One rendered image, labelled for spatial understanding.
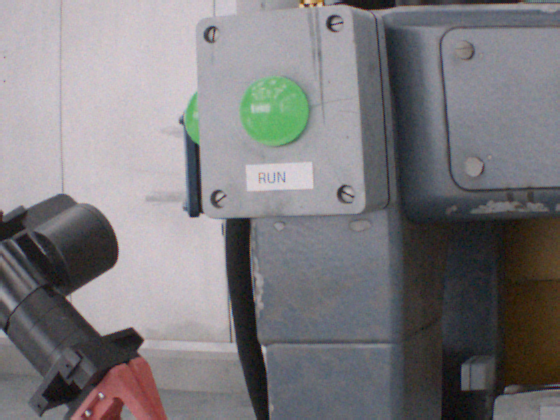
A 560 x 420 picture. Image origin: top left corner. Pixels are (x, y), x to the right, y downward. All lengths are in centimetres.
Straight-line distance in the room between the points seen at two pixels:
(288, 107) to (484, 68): 10
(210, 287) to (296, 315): 582
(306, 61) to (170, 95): 593
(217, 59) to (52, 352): 35
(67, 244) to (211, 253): 549
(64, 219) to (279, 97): 42
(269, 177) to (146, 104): 599
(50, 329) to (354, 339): 32
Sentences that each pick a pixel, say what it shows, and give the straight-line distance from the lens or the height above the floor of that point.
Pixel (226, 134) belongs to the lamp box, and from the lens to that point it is 54.
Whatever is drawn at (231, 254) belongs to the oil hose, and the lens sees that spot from 61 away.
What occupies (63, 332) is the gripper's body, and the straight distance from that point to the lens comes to 84.
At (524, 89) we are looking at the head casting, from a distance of 55.
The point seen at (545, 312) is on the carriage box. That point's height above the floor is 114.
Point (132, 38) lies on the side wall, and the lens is 658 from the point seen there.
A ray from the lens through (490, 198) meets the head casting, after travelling 55.
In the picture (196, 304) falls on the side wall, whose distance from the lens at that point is 645.
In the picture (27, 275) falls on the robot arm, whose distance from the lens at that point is 86.
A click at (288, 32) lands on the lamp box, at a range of 53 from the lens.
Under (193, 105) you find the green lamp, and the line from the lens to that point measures 56.
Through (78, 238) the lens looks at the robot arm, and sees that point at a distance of 90.
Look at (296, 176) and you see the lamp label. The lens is 52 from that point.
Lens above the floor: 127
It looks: 3 degrees down
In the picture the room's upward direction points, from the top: 3 degrees counter-clockwise
